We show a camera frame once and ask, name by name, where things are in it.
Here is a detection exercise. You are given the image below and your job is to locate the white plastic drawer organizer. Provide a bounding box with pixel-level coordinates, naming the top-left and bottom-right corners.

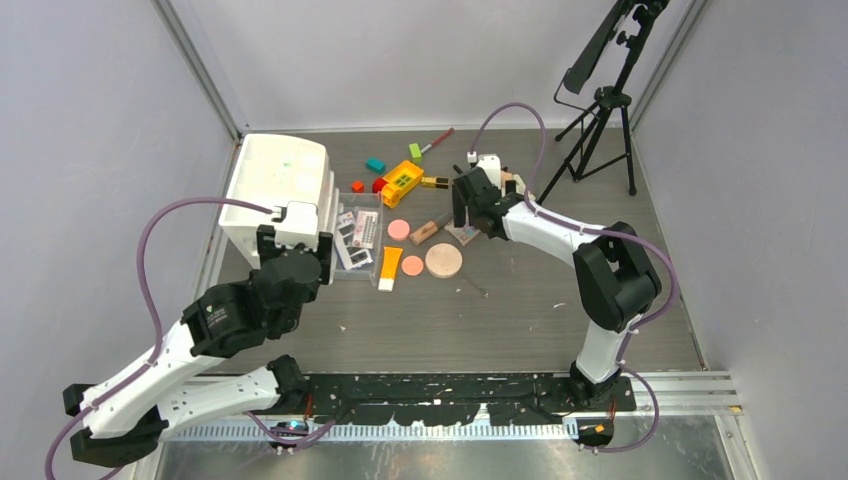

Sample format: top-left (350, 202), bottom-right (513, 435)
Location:
top-left (218, 134), bottom-right (339, 268)

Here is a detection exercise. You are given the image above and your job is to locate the red makeup pencil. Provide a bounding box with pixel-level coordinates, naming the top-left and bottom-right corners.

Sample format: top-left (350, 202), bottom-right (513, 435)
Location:
top-left (421, 127), bottom-right (455, 156)

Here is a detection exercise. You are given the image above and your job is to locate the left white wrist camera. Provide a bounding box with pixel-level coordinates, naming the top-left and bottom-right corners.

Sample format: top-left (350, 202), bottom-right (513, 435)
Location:
top-left (272, 201), bottom-right (319, 250)

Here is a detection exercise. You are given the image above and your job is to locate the teal toy block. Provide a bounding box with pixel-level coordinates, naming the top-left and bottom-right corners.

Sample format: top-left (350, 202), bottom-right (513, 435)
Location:
top-left (365, 157), bottom-right (386, 175)

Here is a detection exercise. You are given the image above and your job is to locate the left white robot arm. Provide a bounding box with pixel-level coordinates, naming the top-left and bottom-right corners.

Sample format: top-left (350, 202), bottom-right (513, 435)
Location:
top-left (63, 226), bottom-right (335, 468)

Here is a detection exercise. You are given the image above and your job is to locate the yellow toy block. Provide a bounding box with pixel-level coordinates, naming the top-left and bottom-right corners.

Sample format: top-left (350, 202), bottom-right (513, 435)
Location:
top-left (372, 160), bottom-right (424, 209)

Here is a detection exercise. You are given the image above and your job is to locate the eyeshadow palette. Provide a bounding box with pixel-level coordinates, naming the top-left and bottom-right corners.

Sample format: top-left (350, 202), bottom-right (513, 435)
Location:
top-left (443, 222), bottom-right (479, 246)

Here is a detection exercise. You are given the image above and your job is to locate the aluminium rail frame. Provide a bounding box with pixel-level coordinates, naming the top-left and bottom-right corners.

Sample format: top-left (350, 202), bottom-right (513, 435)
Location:
top-left (162, 371), bottom-right (744, 442)

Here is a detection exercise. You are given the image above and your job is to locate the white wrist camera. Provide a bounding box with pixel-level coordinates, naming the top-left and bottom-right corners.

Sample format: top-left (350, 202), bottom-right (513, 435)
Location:
top-left (272, 201), bottom-right (319, 250)
top-left (467, 152), bottom-right (502, 188)

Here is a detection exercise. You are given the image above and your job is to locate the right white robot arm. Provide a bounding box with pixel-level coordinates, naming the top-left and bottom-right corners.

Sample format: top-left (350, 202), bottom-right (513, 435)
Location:
top-left (452, 167), bottom-right (662, 411)

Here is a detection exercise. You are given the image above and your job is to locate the orange cream tube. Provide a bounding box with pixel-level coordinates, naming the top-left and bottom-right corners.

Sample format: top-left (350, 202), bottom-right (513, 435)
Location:
top-left (377, 246), bottom-right (403, 292)

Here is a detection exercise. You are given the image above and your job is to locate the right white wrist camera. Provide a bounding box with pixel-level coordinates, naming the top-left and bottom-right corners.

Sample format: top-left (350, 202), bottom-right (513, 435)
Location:
top-left (467, 152), bottom-right (502, 188)

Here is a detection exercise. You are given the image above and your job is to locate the small pink round puff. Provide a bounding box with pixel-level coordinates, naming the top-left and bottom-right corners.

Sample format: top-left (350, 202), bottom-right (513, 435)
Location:
top-left (387, 219), bottom-right (411, 242)

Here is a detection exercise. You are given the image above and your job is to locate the foundation tube grey cap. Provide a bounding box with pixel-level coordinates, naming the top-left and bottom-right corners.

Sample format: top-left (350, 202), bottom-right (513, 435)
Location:
top-left (408, 213), bottom-right (453, 245)

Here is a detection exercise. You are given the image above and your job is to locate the clear plastic drawer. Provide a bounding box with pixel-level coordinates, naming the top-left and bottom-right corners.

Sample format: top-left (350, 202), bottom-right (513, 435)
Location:
top-left (334, 193), bottom-right (384, 285)

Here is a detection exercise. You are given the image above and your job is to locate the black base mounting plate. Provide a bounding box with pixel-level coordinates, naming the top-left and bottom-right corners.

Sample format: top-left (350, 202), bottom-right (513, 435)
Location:
top-left (242, 372), bottom-right (637, 429)

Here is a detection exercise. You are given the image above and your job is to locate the green toy block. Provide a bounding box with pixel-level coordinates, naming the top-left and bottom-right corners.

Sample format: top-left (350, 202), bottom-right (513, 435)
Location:
top-left (408, 143), bottom-right (423, 164)

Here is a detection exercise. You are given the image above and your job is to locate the gold black lipstick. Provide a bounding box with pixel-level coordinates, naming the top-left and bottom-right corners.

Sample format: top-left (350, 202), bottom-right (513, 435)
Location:
top-left (420, 176), bottom-right (451, 189)

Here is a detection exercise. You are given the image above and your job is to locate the black tripod stand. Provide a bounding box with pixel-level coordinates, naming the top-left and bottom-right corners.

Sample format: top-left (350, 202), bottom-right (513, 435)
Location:
top-left (538, 0), bottom-right (668, 202)

